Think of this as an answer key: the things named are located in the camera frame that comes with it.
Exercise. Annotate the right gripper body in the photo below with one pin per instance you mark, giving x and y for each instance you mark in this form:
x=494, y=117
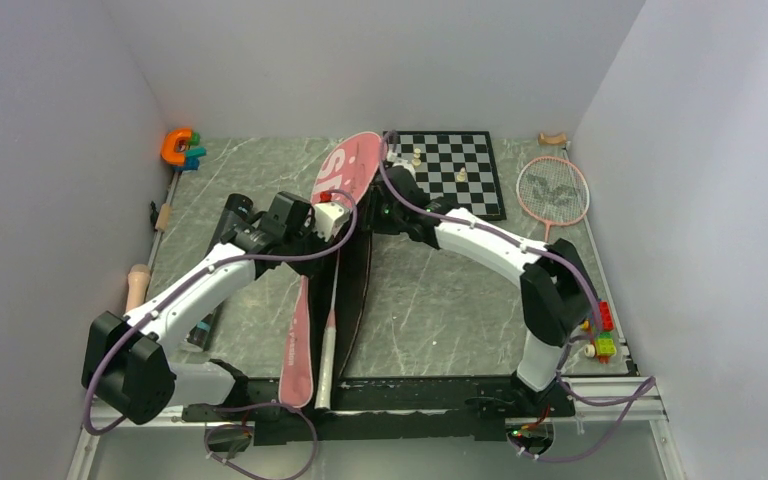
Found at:
x=385, y=219

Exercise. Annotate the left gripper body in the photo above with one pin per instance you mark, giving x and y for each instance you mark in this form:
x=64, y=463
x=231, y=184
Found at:
x=310, y=243

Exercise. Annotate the pink racket bag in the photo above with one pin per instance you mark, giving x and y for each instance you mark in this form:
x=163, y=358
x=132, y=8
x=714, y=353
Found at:
x=351, y=167

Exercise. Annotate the pink badminton racket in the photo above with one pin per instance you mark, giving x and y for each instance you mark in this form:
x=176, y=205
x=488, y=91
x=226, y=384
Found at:
x=327, y=358
x=553, y=191

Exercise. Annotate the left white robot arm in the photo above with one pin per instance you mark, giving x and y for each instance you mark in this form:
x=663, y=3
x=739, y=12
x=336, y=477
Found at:
x=126, y=363

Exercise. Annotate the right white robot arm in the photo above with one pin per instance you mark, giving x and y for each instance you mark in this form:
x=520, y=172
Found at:
x=556, y=293

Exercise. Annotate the black white chessboard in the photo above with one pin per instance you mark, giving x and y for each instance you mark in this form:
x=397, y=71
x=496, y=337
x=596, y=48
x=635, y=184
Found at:
x=444, y=153

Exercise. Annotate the teal blue toy blocks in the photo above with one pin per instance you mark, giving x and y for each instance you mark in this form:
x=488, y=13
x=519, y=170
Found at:
x=192, y=158

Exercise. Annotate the orange C-shaped toy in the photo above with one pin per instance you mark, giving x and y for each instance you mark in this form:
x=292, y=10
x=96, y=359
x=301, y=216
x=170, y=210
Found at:
x=177, y=143

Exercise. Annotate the wooden rolling pin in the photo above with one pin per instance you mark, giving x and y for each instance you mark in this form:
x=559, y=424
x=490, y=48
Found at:
x=138, y=280

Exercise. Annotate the small wooden object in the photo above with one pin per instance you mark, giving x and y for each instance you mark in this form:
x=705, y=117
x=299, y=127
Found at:
x=559, y=139

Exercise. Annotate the colourful toy blocks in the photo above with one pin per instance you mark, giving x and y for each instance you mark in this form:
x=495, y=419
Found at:
x=600, y=341

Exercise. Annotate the black front rail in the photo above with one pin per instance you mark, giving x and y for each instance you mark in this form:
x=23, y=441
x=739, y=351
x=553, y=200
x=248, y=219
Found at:
x=388, y=408

